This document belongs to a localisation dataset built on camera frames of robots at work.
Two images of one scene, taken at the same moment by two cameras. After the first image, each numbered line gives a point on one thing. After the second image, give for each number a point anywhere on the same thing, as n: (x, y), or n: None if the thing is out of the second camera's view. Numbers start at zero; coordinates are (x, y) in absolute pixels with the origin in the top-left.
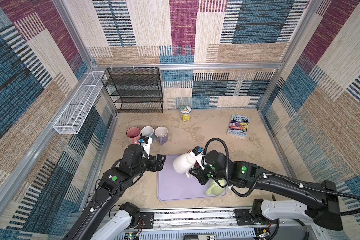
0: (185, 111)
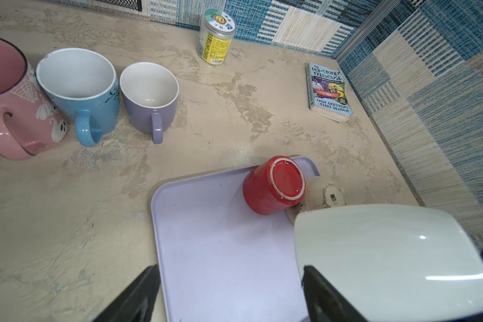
0: (215, 36)
